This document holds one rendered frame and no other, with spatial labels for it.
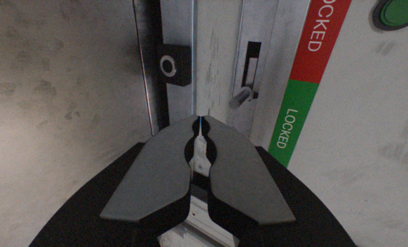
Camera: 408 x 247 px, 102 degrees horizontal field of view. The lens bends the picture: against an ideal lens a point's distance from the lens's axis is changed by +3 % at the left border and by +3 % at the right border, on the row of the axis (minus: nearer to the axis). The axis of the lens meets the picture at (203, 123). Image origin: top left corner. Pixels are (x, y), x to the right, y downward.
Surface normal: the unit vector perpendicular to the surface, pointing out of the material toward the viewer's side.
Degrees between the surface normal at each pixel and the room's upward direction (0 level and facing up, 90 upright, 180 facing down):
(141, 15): 0
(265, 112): 90
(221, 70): 90
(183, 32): 90
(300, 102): 90
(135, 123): 0
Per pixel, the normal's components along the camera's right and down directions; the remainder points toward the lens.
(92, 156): 0.87, 0.27
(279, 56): -0.49, 0.41
